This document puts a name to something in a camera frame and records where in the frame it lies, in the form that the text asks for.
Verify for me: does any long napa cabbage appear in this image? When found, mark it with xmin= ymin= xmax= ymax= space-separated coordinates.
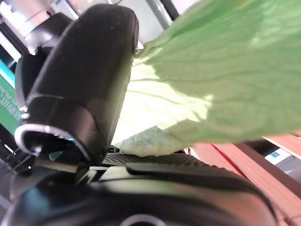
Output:
xmin=112 ymin=0 xmax=301 ymax=157

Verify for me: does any wooden display shelf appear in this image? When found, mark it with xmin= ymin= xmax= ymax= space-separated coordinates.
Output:
xmin=188 ymin=131 xmax=301 ymax=226

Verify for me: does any green printed sign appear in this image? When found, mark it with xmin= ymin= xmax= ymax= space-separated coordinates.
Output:
xmin=0 ymin=58 xmax=23 ymax=136

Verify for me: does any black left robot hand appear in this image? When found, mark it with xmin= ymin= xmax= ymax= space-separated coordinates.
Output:
xmin=0 ymin=4 xmax=278 ymax=226

